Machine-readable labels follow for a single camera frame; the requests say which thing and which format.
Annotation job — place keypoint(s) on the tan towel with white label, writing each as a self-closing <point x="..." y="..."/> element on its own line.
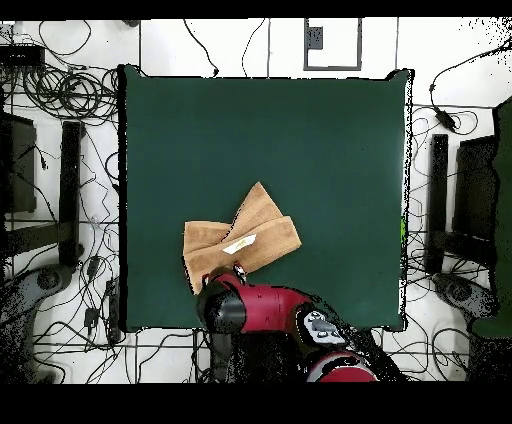
<point x="264" y="236"/>

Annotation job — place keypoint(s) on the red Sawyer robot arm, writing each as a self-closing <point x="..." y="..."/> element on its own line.
<point x="272" y="308"/>

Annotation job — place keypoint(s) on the dark flat panel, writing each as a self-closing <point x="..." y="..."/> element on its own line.
<point x="20" y="168"/>
<point x="476" y="188"/>

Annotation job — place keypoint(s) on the small black power adapter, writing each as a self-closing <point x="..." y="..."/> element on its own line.
<point x="91" y="317"/>
<point x="92" y="266"/>

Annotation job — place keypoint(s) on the dark green table cloth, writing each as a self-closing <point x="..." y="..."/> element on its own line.
<point x="280" y="128"/>

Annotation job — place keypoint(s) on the black floor bar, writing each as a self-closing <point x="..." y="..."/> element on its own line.
<point x="438" y="200"/>
<point x="70" y="192"/>

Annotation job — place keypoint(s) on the dark stand base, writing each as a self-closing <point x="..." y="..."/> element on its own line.
<point x="48" y="280"/>
<point x="460" y="292"/>

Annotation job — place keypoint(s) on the dark green covered furniture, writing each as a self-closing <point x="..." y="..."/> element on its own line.
<point x="504" y="180"/>

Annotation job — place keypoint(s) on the black electronics box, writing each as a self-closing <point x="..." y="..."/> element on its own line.
<point x="20" y="55"/>

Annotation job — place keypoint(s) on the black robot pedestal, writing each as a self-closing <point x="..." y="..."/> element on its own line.
<point x="260" y="360"/>

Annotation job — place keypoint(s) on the grey rectangular floor frame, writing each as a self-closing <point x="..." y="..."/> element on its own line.
<point x="306" y="52"/>

